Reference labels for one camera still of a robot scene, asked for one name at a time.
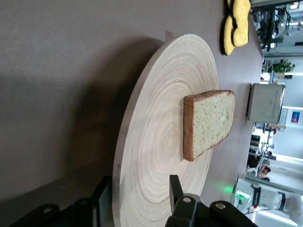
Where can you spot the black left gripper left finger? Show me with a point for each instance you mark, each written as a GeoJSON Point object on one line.
{"type": "Point", "coordinates": [71, 215]}

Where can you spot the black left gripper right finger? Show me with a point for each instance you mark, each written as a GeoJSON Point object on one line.
{"type": "Point", "coordinates": [189, 212]}

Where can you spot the brown bread slice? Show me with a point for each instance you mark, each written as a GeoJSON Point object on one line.
{"type": "Point", "coordinates": [210, 123]}

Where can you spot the round wooden plate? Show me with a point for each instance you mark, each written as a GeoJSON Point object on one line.
{"type": "Point", "coordinates": [154, 118]}

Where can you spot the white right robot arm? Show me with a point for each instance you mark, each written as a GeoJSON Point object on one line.
{"type": "Point", "coordinates": [293, 208]}

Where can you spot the silver two-slot toaster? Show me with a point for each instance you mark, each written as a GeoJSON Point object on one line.
{"type": "Point", "coordinates": [265, 104]}

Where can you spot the person in background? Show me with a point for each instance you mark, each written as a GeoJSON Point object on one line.
{"type": "Point", "coordinates": [264, 171]}

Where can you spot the green potted plant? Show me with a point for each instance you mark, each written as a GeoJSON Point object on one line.
{"type": "Point", "coordinates": [282, 66]}

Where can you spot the blue white wall sign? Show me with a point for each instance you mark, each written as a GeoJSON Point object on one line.
{"type": "Point", "coordinates": [295, 117]}

